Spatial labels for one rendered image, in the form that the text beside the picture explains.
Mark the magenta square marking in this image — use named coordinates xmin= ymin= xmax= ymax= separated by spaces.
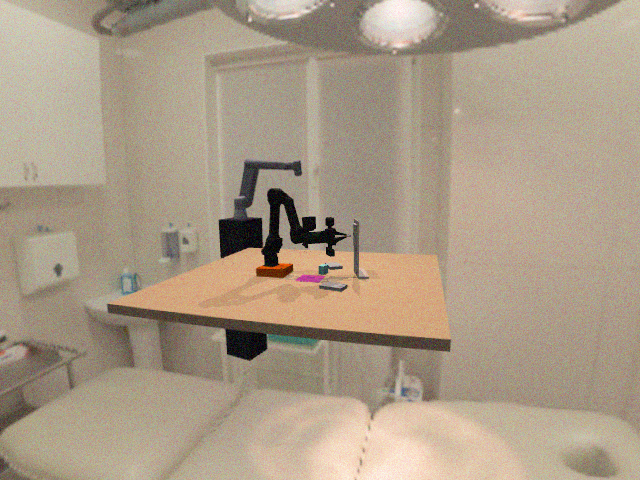
xmin=295 ymin=275 xmax=325 ymax=283

